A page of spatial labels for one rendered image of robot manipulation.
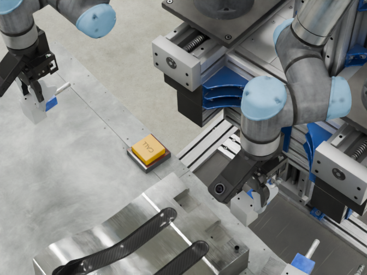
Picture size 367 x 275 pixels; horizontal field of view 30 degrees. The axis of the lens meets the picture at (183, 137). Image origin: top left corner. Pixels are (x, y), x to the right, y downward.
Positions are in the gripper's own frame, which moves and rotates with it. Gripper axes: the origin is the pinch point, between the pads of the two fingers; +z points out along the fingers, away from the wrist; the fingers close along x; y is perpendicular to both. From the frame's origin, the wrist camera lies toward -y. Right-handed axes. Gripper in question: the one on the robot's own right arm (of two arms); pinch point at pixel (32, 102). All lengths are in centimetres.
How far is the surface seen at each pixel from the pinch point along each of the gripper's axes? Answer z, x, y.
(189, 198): 8.7, -42.0, 11.1
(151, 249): 6.5, -46.1, -4.6
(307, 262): 8, -71, 17
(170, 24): 95, 69, 106
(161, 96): 95, 41, 73
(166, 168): 15.0, -28.9, 15.8
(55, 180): 14.9, -11.9, -5.9
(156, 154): 11.4, -26.0, 15.4
